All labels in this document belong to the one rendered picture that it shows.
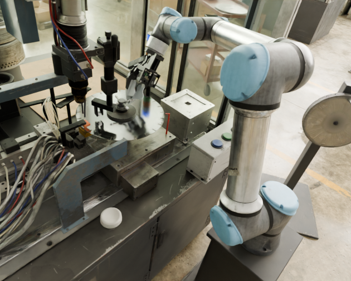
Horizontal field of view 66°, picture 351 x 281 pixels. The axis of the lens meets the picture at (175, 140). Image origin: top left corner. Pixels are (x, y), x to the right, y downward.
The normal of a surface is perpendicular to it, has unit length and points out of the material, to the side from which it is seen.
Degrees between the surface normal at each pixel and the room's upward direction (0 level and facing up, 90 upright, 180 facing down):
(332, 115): 86
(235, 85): 83
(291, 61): 48
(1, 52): 90
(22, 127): 0
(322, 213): 0
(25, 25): 90
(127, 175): 0
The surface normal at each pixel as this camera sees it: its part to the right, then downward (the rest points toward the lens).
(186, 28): 0.45, 0.42
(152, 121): 0.14, -0.76
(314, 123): -0.22, 0.55
